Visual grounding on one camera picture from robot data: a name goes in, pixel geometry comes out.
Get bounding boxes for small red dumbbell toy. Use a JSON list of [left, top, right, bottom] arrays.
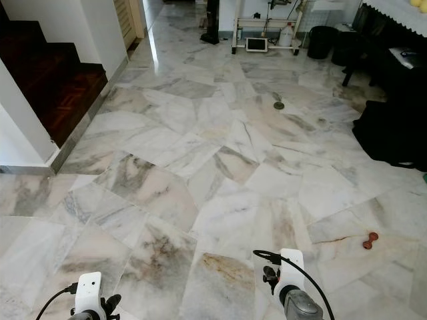
[[362, 232, 380, 250]]

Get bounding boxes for large black bag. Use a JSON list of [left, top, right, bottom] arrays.
[[352, 100, 427, 171]]

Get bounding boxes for dark wooden table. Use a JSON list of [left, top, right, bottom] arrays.
[[340, 3, 427, 107]]

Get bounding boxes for dark wooden staircase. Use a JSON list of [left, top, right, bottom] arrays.
[[0, 20, 109, 147]]

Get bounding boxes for white flat scale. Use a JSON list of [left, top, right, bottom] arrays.
[[246, 37, 269, 53]]

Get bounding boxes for black round bin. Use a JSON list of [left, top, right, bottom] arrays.
[[334, 30, 361, 66], [307, 25, 339, 61]]

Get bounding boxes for white plastic jug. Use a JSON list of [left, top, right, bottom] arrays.
[[278, 23, 296, 47]]

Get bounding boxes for white metal rack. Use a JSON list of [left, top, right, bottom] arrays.
[[232, 0, 302, 55]]

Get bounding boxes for grey flat device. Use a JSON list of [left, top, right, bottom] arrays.
[[390, 47, 427, 67]]

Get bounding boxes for black upright tower appliance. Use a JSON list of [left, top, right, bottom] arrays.
[[200, 0, 221, 45]]

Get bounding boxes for light wooden door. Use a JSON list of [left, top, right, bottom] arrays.
[[113, 0, 147, 47]]

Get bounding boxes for white lace tablecloth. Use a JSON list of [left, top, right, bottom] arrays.
[[362, 0, 427, 37]]

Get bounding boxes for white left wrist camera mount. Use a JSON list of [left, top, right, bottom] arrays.
[[75, 271, 103, 320]]

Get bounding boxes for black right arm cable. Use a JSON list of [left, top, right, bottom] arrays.
[[253, 249, 336, 320]]

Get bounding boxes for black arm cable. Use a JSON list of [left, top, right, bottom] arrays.
[[35, 283, 79, 320], [253, 249, 336, 320]]

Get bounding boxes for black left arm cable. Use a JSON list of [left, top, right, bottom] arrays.
[[35, 283, 79, 320]]

